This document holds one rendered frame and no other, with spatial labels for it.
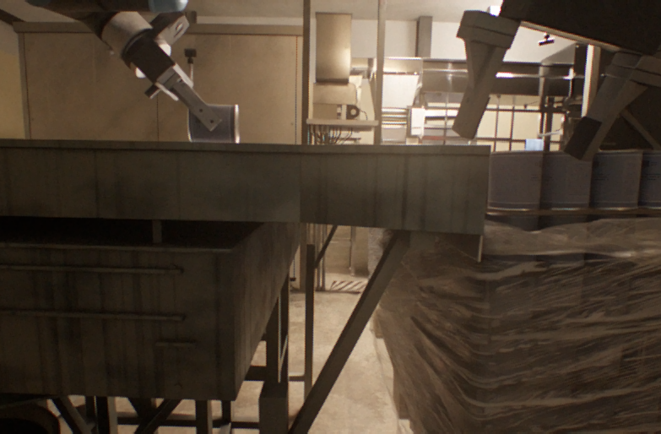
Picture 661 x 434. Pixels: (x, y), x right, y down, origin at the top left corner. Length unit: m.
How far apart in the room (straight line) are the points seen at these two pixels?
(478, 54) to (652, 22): 0.14
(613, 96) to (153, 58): 0.59
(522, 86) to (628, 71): 3.67
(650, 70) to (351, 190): 0.30
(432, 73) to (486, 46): 3.43
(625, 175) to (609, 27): 0.25
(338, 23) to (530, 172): 2.70
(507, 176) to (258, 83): 2.91
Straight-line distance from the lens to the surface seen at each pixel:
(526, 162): 0.51
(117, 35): 0.69
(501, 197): 0.51
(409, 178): 0.39
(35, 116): 4.12
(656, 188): 0.63
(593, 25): 0.38
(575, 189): 0.55
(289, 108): 3.19
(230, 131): 0.63
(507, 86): 4.02
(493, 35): 0.35
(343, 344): 0.52
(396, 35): 9.47
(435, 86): 3.76
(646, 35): 0.41
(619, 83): 0.44
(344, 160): 0.40
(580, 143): 0.44
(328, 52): 3.03
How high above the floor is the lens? 1.13
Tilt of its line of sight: 7 degrees down
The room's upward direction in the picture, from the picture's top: 1 degrees clockwise
